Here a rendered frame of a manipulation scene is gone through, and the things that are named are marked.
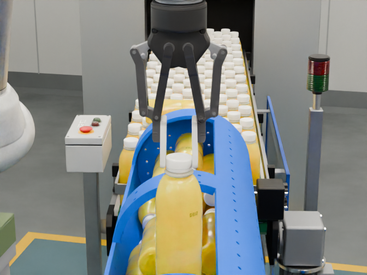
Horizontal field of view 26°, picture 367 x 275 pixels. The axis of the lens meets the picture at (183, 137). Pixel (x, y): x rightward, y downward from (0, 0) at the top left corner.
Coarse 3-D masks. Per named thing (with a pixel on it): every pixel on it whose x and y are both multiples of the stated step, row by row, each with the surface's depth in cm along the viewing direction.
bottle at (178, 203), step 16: (176, 176) 112; (192, 176) 114; (160, 192) 113; (176, 192) 112; (192, 192) 112; (160, 208) 113; (176, 208) 112; (192, 208) 112; (160, 224) 114; (176, 224) 113; (192, 224) 113; (160, 240) 115; (176, 240) 113; (192, 240) 114; (160, 256) 115; (176, 256) 114; (192, 256) 115; (160, 272) 116; (176, 272) 115; (192, 272) 116
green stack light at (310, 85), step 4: (308, 76) 231; (312, 76) 229; (316, 76) 229; (320, 76) 228; (324, 76) 229; (328, 76) 230; (308, 80) 231; (312, 80) 230; (316, 80) 229; (320, 80) 229; (324, 80) 229; (328, 80) 231; (308, 84) 231; (312, 84) 230; (316, 84) 229; (320, 84) 229; (324, 84) 230; (328, 84) 231; (308, 88) 232; (312, 88) 230; (316, 88) 230; (320, 88) 230; (324, 88) 230; (328, 88) 232
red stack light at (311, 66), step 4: (308, 60) 230; (308, 64) 230; (312, 64) 228; (316, 64) 228; (320, 64) 227; (324, 64) 228; (328, 64) 228; (308, 68) 230; (312, 68) 229; (316, 68) 228; (320, 68) 228; (324, 68) 228; (328, 68) 229; (308, 72) 230; (312, 72) 229; (316, 72) 228; (320, 72) 228; (324, 72) 228; (328, 72) 230
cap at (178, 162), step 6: (168, 156) 113; (174, 156) 113; (180, 156) 113; (186, 156) 113; (168, 162) 112; (174, 162) 111; (180, 162) 111; (186, 162) 112; (168, 168) 112; (174, 168) 112; (180, 168) 112; (186, 168) 112
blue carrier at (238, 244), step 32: (224, 128) 183; (224, 160) 163; (128, 192) 174; (224, 192) 147; (128, 224) 171; (224, 224) 134; (256, 224) 150; (128, 256) 162; (224, 256) 122; (256, 256) 133
